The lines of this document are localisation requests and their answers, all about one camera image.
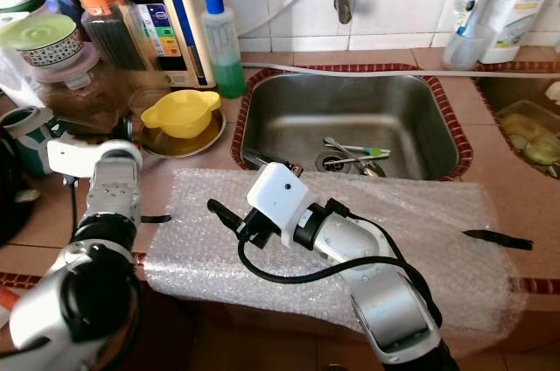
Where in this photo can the shiny steel bowl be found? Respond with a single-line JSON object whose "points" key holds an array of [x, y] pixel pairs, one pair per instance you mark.
{"points": [[210, 145]]}

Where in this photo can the yellow plastic bowl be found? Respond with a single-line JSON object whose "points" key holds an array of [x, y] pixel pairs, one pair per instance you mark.
{"points": [[179, 112]]}

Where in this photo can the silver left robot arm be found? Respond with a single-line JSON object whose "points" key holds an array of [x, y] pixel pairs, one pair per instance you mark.
{"points": [[118, 187]]}

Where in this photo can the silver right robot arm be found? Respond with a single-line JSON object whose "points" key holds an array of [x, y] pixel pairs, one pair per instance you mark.
{"points": [[394, 301]]}

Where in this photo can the black kitchen appliance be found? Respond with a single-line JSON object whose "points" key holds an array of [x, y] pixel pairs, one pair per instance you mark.
{"points": [[13, 196]]}

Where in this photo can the clear bubble wrap sheet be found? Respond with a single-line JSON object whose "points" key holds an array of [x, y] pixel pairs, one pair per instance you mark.
{"points": [[210, 266]]}

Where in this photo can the black tape strip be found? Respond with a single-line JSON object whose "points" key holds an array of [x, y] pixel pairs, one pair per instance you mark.
{"points": [[156, 219], [499, 240]]}

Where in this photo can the green soap bottle blue cap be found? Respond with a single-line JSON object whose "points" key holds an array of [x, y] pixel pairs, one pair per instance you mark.
{"points": [[225, 69]]}

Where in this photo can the thin white counter pipe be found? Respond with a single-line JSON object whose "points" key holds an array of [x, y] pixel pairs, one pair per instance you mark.
{"points": [[359, 69]]}

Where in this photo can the beige water ionizer machine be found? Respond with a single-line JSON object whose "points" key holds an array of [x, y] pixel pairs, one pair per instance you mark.
{"points": [[184, 3]]}

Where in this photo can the glass jar pink lid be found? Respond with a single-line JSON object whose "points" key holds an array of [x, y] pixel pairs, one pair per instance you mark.
{"points": [[92, 104]]}

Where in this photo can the glass jar orange lid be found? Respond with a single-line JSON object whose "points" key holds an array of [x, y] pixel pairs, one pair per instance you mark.
{"points": [[109, 38]]}

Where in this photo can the green and white mug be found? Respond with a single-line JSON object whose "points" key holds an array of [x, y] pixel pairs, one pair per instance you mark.
{"points": [[26, 130]]}

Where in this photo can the clear plastic cup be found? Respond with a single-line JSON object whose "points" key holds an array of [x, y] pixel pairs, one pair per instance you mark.
{"points": [[465, 52]]}

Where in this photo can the patterned bowl green lid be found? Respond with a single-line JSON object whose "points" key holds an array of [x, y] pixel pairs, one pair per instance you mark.
{"points": [[44, 38]]}

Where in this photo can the clear box white lid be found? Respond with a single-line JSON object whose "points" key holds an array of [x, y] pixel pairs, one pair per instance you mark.
{"points": [[13, 65]]}

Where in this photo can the clear plastic food container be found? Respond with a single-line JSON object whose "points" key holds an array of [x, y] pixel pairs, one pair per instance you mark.
{"points": [[529, 130]]}

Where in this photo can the white strainer ladle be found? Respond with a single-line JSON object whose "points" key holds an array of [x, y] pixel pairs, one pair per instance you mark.
{"points": [[553, 93]]}

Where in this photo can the white detergent bottle yellow cap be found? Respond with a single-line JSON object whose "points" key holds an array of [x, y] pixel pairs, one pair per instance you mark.
{"points": [[521, 8]]}

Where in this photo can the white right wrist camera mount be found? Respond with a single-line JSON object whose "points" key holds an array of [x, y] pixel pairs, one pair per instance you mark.
{"points": [[280, 200]]}

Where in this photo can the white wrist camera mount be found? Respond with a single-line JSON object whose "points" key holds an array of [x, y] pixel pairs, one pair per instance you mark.
{"points": [[74, 158], [280, 200]]}

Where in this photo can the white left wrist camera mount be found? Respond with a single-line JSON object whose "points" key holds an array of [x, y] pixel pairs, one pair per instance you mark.
{"points": [[74, 158]]}

